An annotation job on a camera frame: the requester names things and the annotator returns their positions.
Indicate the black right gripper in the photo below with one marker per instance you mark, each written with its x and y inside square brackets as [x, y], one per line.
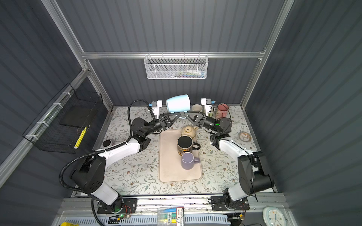
[201, 120]

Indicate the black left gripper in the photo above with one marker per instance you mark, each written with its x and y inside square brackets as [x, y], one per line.
[164, 121]

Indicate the white ceramic mug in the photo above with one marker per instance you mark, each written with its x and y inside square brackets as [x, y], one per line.
[197, 108]

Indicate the light blue mug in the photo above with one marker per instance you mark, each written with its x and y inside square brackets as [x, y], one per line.
[179, 103]

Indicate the black floral mug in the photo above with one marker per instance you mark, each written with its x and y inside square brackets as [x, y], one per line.
[186, 144]

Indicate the pink ceramic mug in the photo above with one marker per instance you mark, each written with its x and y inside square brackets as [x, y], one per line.
[222, 111]

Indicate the purple ceramic mug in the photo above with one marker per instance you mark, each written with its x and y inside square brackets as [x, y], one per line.
[188, 160]

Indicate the light green mug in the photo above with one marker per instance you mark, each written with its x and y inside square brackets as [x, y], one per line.
[213, 112]

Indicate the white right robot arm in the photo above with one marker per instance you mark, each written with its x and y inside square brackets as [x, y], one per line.
[253, 168]

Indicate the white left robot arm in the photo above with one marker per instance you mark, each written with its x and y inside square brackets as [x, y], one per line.
[86, 173]

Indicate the beige plastic tray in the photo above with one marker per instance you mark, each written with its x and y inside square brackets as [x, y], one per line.
[170, 162]

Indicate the clear tape roll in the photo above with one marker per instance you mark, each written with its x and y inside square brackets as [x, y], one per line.
[245, 136]

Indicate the small black round disc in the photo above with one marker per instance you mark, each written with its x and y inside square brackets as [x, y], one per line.
[107, 143]

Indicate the yellow marker pen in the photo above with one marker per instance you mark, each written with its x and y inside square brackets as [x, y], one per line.
[80, 138]

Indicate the clear box of markers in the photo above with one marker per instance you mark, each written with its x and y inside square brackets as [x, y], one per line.
[170, 216]

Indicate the white analog clock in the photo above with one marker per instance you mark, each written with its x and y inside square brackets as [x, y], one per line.
[273, 216]

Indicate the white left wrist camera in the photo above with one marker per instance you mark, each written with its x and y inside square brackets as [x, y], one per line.
[155, 107]

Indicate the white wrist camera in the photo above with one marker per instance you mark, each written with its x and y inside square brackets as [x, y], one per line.
[207, 103]
[155, 107]

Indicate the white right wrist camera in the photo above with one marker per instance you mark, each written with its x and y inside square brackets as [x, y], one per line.
[207, 103]

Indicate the white wire basket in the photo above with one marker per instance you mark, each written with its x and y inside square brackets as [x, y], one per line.
[176, 66]

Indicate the black wire basket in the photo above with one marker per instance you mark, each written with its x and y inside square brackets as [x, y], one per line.
[60, 126]

